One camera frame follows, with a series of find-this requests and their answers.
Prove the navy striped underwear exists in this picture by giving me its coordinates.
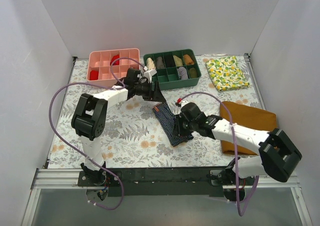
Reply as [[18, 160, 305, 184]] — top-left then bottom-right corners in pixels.
[[152, 102, 194, 147]]

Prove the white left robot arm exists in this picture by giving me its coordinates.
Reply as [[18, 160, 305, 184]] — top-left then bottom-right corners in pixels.
[[71, 67, 166, 186]]

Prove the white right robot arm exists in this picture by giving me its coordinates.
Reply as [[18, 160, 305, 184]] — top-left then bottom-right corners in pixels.
[[172, 102, 302, 185]]

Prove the cream rolled underwear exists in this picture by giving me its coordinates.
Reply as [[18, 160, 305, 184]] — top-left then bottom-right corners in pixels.
[[146, 57, 156, 70]]

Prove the grey striped rolled underwear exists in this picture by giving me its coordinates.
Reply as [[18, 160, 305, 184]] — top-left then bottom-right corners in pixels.
[[177, 66, 189, 80]]

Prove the black rolled underwear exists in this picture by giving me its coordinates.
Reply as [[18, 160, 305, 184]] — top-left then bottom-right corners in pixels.
[[164, 55, 176, 68]]

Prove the beige yellow rolled underwear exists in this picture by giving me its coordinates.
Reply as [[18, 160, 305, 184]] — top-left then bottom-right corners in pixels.
[[173, 55, 184, 67]]

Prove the olive green rolled underwear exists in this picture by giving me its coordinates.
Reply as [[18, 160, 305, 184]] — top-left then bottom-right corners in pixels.
[[188, 67, 198, 79]]

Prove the orange brown rolled underwear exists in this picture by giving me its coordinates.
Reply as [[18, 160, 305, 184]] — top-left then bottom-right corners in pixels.
[[183, 54, 195, 65]]

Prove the red rolled sock top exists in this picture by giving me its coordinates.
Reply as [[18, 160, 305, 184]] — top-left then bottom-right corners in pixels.
[[110, 54, 120, 66]]

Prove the red rolled sock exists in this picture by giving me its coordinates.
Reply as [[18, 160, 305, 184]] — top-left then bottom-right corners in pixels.
[[89, 70, 99, 81], [110, 54, 120, 66]]

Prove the green divided organizer box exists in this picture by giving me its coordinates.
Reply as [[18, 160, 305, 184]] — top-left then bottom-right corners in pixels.
[[143, 48, 202, 91]]

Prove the pink divided organizer box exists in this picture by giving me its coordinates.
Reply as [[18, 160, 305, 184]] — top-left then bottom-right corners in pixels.
[[86, 48, 140, 87]]

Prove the floral patterned table mat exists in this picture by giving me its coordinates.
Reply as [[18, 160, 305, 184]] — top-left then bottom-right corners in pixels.
[[48, 54, 265, 169]]

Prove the red rolled sock bottom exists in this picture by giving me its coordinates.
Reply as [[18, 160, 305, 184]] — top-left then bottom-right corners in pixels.
[[89, 70, 99, 81]]

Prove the mustard brown folded cloth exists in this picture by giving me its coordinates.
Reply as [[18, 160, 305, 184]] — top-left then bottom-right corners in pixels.
[[219, 101, 278, 156]]

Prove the lemon print folded cloth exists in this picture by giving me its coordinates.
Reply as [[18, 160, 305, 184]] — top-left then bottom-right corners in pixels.
[[205, 56, 250, 92]]

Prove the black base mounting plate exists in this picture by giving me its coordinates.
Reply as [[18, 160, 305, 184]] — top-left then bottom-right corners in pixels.
[[77, 166, 257, 199]]

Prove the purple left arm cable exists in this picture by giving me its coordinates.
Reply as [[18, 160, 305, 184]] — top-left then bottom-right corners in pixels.
[[48, 57, 148, 210]]

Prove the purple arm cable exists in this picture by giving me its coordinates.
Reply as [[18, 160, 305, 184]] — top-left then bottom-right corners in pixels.
[[175, 91, 260, 216], [48, 57, 148, 210]]

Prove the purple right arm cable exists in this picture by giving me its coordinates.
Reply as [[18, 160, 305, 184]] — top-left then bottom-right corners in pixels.
[[175, 91, 260, 216]]

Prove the aluminium frame rail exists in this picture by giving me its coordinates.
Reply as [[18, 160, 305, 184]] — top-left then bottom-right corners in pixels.
[[22, 168, 312, 226]]

